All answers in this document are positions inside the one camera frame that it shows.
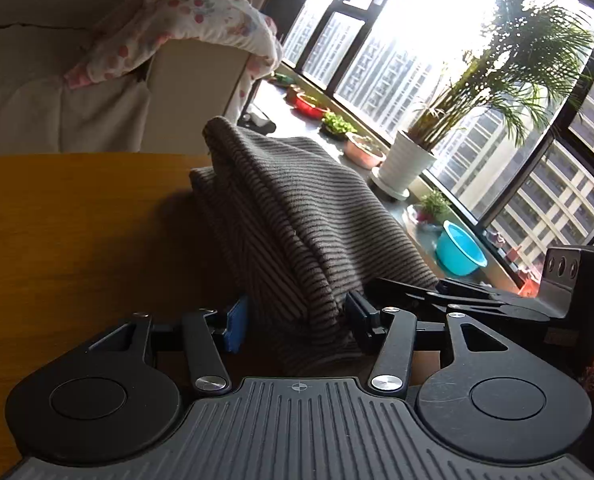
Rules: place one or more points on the blue plastic basin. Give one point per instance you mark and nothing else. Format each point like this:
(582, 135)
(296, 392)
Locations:
(459, 255)

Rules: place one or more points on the white pot saucer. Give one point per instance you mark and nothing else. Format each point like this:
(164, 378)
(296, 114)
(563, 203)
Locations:
(384, 191)

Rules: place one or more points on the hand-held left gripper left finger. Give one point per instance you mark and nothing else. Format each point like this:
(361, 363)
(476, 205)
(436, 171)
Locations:
(237, 325)

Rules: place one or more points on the white ribbed plant pot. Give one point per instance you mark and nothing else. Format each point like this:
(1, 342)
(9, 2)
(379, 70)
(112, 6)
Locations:
(404, 165)

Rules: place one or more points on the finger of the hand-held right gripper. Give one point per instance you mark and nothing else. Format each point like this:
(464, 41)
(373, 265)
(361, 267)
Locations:
(507, 305)
(402, 292)

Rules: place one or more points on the grey striped sweater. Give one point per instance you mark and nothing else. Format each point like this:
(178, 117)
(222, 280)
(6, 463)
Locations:
(287, 200)

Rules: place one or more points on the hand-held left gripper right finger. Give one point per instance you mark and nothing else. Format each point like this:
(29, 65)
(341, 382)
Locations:
(357, 317)

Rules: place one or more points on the green slippers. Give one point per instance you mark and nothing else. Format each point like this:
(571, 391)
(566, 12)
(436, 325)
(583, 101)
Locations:
(282, 79)

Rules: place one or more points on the small green potted plant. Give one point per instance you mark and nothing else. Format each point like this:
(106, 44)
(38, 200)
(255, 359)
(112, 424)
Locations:
(433, 205)

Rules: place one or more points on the red flower pot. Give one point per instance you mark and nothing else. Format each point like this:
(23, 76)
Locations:
(309, 107)

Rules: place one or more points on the cream curved sofa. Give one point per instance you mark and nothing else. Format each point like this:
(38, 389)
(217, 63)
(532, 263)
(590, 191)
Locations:
(27, 0)

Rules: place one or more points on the black window frame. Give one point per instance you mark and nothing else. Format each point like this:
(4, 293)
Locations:
(349, 11)

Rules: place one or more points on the green plant in black tray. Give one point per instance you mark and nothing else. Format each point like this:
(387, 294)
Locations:
(338, 124)

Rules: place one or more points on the white sofa throw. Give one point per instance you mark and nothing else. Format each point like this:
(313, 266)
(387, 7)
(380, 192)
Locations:
(52, 115)

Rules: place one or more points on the brown flower pot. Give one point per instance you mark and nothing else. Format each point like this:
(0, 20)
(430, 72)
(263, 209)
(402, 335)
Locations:
(293, 94)

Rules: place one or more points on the pink flower pot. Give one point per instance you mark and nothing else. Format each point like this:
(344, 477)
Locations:
(362, 157)

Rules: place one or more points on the palm plant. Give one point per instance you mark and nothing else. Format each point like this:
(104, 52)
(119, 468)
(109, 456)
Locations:
(447, 110)

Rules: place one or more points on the floral printed blanket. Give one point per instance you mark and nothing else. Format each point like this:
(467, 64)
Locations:
(197, 10)

